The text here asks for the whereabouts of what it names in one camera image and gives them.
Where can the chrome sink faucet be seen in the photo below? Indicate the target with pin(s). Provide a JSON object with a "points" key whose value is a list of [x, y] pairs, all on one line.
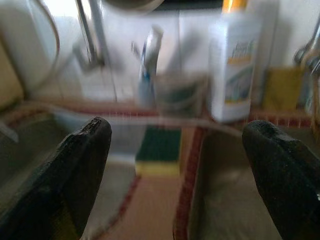
{"points": [[310, 55]]}

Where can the green yellow sponge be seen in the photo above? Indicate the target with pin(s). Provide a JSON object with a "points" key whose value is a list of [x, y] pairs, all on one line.
{"points": [[158, 150]]}

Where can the blue white toothbrush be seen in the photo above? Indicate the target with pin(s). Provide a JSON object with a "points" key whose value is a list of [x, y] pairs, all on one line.
{"points": [[151, 50]]}

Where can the beige water ionizer machine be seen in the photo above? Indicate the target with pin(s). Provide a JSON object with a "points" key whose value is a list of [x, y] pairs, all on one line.
{"points": [[27, 50]]}

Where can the white detergent bottle yellow cap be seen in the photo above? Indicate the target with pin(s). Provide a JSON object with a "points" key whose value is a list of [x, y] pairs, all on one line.
{"points": [[232, 75]]}

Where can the chrome wall tap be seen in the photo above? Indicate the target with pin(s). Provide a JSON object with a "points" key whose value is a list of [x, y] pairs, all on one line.
{"points": [[92, 37]]}

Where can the yellow scouring pad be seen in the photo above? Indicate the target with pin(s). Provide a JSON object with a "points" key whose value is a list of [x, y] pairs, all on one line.
{"points": [[282, 87]]}

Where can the steel sink basin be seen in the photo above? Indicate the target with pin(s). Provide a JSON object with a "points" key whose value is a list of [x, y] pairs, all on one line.
{"points": [[30, 140], [225, 187]]}

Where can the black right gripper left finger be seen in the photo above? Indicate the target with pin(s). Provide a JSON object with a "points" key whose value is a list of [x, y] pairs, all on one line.
{"points": [[62, 187]]}

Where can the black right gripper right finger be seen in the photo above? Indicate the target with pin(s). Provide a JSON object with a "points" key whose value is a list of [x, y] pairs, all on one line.
{"points": [[287, 187]]}

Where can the clear plastic container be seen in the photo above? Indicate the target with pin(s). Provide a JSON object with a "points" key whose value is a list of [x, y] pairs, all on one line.
{"points": [[180, 95]]}

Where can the hanging steel wok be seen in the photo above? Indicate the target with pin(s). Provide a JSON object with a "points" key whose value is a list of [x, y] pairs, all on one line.
{"points": [[135, 3]]}

